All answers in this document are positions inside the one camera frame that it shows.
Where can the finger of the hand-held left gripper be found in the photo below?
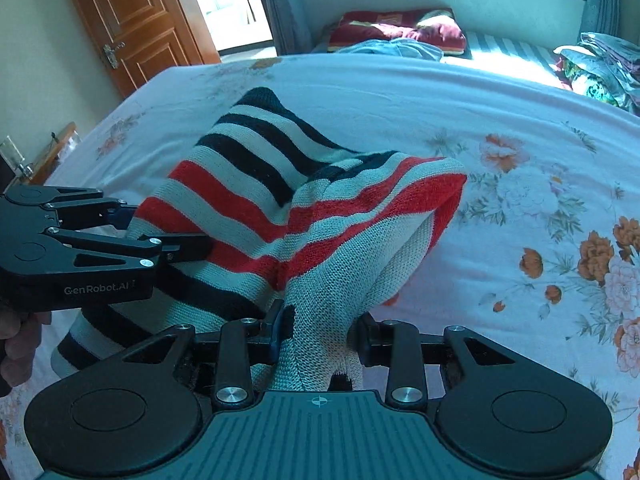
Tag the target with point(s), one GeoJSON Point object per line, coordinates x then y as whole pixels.
{"type": "Point", "coordinates": [117, 217]}
{"type": "Point", "coordinates": [187, 249]}

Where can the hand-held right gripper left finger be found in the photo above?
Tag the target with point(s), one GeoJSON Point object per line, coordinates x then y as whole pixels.
{"type": "Point", "coordinates": [276, 332]}

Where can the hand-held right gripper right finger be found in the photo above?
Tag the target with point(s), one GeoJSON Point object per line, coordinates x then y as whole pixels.
{"type": "Point", "coordinates": [367, 340]}

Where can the striped knit sweater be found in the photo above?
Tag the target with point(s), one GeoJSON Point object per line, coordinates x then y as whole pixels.
{"type": "Point", "coordinates": [280, 220]}

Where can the person's left hand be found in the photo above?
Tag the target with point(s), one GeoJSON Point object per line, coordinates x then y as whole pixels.
{"type": "Point", "coordinates": [22, 350]}

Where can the wooden nightstand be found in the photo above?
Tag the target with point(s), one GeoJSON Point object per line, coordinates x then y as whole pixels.
{"type": "Point", "coordinates": [52, 152]}

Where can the wooden door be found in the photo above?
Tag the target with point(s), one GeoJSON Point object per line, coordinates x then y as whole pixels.
{"type": "Point", "coordinates": [135, 15]}

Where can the blue curtain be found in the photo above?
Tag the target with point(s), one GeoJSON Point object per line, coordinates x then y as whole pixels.
{"type": "Point", "coordinates": [282, 5]}
{"type": "Point", "coordinates": [607, 5]}

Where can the floral bed sheet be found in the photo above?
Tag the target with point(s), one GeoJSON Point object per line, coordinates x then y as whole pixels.
{"type": "Point", "coordinates": [500, 110]}

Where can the light blue cloth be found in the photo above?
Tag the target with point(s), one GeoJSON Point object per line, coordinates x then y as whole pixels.
{"type": "Point", "coordinates": [390, 50]}

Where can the maroon cushion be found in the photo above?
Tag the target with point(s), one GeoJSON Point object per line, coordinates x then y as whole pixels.
{"type": "Point", "coordinates": [400, 27]}

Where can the striped mattress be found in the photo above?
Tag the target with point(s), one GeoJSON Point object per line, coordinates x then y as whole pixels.
{"type": "Point", "coordinates": [505, 55]}

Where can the shiny folded floral quilt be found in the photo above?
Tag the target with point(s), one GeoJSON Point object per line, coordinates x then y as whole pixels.
{"type": "Point", "coordinates": [605, 70]}

